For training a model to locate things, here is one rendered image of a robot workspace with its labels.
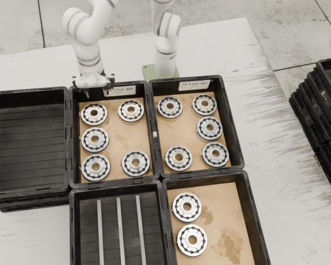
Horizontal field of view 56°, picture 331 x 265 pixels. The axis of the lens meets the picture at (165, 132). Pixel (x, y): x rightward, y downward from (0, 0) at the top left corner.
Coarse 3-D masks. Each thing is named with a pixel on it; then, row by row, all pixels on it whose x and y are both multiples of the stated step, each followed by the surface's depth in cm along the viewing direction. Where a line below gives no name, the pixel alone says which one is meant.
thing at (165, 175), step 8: (152, 80) 121; (160, 80) 121; (168, 80) 121; (176, 80) 122; (184, 80) 122; (224, 88) 122; (152, 96) 118; (224, 96) 120; (152, 104) 116; (152, 112) 115; (232, 120) 116; (232, 128) 114; (160, 152) 108; (240, 152) 110; (160, 160) 107; (240, 160) 109; (160, 168) 107; (216, 168) 107; (232, 168) 108; (240, 168) 108; (160, 176) 107; (168, 176) 105; (176, 176) 105
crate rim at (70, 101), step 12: (120, 84) 119; (132, 84) 120; (144, 84) 120; (72, 96) 115; (72, 108) 113; (72, 120) 111; (72, 132) 109; (72, 144) 107; (72, 156) 105; (156, 156) 107; (72, 168) 103; (156, 168) 106; (72, 180) 102; (108, 180) 103; (120, 180) 103; (132, 180) 103
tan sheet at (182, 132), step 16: (160, 96) 130; (176, 96) 130; (192, 96) 131; (160, 128) 123; (176, 128) 124; (192, 128) 124; (208, 128) 125; (160, 144) 120; (176, 144) 121; (192, 144) 121; (224, 144) 122; (192, 160) 118
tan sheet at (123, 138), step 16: (80, 112) 124; (112, 112) 125; (144, 112) 126; (80, 128) 121; (112, 128) 122; (128, 128) 122; (144, 128) 123; (80, 144) 118; (112, 144) 119; (128, 144) 119; (144, 144) 120; (112, 160) 116; (112, 176) 114
